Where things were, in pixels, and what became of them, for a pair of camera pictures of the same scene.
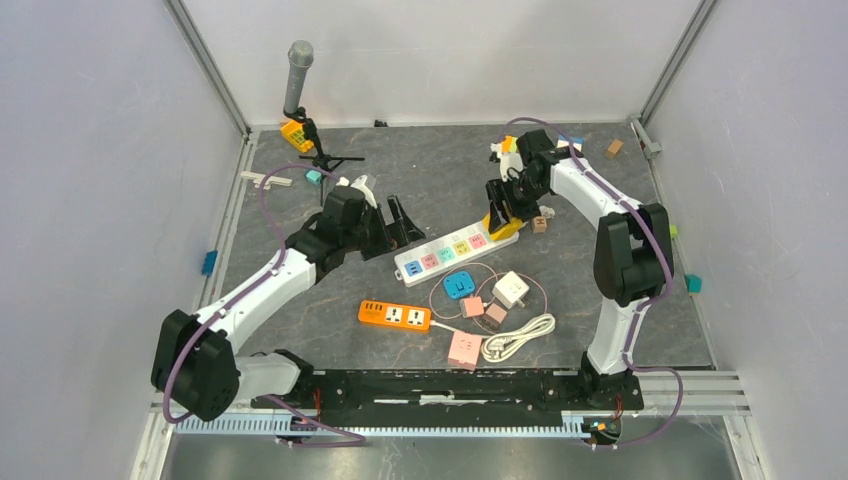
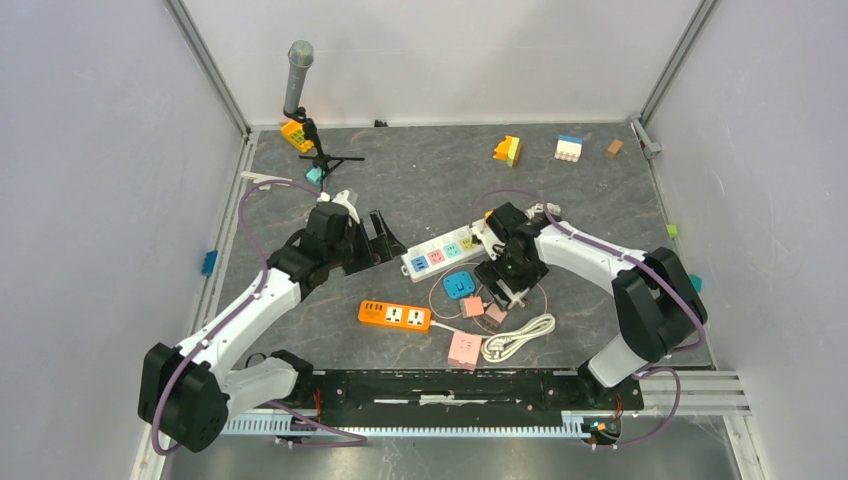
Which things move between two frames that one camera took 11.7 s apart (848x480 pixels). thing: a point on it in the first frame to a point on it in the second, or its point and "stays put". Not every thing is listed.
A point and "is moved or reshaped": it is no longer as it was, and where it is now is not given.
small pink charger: x=471 y=307 stays put
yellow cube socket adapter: x=513 y=225 is moved or reshaped
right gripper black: x=496 y=192 to x=489 y=272
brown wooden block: x=614 y=149 stays put
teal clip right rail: x=694 y=283 stays put
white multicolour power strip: x=435 y=255 stays put
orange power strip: x=394 y=315 stays put
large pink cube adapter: x=464 y=350 stays put
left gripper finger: x=395 y=213 to x=384 y=242
